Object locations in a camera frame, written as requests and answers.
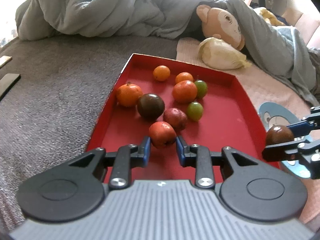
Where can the small orange kumquat back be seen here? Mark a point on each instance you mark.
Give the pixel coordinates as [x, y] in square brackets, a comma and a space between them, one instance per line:
[161, 73]

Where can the grey-blue duvet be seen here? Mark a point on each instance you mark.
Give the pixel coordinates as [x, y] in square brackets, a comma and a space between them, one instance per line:
[279, 51]

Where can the yellow blanket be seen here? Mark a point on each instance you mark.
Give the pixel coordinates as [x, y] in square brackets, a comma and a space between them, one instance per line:
[269, 17]

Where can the napa cabbage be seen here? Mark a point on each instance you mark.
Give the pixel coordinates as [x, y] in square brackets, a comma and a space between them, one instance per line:
[219, 55]

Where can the red apple-like fruit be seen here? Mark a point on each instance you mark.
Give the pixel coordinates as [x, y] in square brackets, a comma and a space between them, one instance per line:
[162, 134]

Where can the large orange tangerine left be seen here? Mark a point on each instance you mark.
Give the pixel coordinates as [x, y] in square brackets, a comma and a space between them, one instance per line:
[128, 94]

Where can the green tomato front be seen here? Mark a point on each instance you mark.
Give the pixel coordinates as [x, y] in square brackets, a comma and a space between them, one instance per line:
[195, 111]

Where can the blue cartoon plate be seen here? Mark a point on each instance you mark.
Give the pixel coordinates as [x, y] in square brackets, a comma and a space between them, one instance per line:
[274, 114]

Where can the large orange tangerine centre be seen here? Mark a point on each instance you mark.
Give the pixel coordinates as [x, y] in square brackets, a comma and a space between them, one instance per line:
[184, 92]

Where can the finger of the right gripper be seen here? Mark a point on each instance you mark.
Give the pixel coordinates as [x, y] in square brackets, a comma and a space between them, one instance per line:
[285, 151]
[306, 124]

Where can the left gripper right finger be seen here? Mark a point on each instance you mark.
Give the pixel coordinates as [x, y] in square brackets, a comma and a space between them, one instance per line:
[237, 168]

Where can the orange tangerine back right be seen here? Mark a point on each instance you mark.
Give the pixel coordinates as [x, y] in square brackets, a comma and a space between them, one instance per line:
[183, 76]

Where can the monkey plush toy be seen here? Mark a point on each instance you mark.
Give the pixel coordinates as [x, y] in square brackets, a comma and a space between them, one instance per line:
[220, 24]

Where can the pink padded headboard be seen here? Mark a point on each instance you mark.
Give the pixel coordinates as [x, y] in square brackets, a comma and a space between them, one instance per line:
[303, 15]

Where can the green tomato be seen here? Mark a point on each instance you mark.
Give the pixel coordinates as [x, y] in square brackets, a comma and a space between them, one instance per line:
[195, 111]
[202, 88]

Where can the grey blanket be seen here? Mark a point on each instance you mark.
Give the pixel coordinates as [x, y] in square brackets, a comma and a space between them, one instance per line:
[48, 115]

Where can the shiny flat packet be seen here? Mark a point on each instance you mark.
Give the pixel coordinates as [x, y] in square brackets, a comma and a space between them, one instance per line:
[4, 60]

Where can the red cardboard tray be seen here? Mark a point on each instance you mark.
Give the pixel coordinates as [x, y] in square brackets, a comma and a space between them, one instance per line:
[228, 117]

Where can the green tomato back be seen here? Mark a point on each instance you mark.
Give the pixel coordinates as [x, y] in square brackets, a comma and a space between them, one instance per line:
[202, 88]

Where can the dark purple tomato in tray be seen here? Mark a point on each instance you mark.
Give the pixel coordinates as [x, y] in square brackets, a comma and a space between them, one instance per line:
[150, 106]

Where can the dark red plum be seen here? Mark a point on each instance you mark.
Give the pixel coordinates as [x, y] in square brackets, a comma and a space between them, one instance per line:
[176, 118]

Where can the large orange tangerine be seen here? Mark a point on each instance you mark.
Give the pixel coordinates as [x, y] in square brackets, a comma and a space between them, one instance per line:
[184, 92]
[128, 94]

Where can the dark purple tomato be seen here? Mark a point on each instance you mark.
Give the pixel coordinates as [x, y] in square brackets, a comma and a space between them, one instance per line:
[150, 106]
[278, 134]

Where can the black flat remote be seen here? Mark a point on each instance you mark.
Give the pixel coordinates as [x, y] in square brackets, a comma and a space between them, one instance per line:
[7, 82]

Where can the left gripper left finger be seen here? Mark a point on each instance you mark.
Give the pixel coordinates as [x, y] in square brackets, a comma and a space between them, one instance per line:
[97, 162]

